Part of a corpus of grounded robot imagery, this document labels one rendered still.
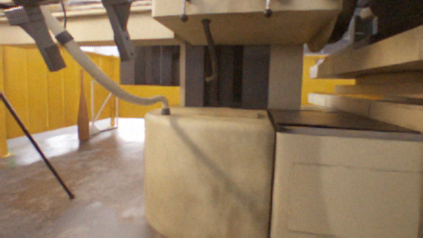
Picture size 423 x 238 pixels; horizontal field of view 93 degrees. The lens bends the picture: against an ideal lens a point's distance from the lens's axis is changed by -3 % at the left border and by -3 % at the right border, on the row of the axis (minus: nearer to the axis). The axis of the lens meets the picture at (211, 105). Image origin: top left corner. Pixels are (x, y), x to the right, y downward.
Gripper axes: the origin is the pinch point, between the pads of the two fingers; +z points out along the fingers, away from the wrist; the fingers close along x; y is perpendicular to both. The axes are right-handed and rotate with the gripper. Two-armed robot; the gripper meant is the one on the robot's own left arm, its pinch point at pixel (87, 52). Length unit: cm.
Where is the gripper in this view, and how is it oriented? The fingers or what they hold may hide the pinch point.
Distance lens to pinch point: 40.1
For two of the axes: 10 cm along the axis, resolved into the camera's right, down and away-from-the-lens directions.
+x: -9.8, 0.9, 1.5
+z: 1.5, 8.8, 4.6
